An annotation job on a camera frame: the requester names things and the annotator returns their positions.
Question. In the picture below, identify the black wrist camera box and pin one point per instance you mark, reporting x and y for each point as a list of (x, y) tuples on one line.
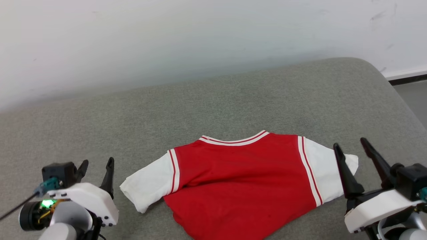
[(59, 173), (410, 180)]

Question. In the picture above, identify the white wall baseboard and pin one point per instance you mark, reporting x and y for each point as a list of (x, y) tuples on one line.
[(410, 74)]

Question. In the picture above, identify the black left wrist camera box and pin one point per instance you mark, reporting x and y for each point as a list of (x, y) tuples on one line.
[(59, 173)]

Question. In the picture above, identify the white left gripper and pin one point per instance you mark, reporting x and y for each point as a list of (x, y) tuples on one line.
[(90, 198)]

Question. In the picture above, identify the red and white shirt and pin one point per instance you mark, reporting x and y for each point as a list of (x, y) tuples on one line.
[(240, 173)]

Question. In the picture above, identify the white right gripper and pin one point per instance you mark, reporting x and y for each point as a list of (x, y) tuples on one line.
[(380, 206)]

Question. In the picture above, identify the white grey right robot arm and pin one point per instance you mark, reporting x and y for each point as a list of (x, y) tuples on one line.
[(400, 230)]

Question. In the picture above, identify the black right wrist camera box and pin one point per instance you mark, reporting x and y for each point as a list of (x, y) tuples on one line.
[(410, 180)]

